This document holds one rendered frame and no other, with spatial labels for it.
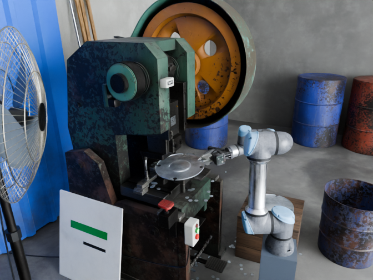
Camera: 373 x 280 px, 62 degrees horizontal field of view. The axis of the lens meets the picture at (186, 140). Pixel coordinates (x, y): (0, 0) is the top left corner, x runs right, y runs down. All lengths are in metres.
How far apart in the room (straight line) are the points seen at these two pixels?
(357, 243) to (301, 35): 3.13
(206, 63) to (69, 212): 1.28
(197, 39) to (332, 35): 2.99
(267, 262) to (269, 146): 0.64
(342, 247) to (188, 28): 1.75
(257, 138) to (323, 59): 3.38
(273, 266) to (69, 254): 1.30
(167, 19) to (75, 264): 1.68
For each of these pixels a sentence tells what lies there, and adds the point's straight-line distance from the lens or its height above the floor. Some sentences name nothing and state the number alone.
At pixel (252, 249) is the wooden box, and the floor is 0.11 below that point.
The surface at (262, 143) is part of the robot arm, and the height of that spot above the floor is 1.06.
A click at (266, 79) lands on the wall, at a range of 4.94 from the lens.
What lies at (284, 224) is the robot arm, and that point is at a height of 0.64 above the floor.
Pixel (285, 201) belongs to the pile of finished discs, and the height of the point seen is 0.37.
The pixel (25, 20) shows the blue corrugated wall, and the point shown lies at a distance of 2.55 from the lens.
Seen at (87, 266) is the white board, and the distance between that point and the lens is 2.21.
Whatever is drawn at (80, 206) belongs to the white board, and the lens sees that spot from 2.07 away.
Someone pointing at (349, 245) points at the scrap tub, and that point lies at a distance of 2.41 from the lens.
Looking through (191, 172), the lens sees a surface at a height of 0.79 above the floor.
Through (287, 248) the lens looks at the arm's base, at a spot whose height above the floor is 0.49.
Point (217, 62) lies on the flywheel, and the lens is 1.95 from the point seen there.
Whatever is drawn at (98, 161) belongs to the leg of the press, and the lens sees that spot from 1.85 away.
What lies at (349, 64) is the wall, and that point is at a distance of 4.76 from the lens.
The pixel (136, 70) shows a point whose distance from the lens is 1.45.
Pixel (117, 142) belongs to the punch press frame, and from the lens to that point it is 1.78.
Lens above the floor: 1.61
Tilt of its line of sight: 22 degrees down
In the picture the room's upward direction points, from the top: 1 degrees counter-clockwise
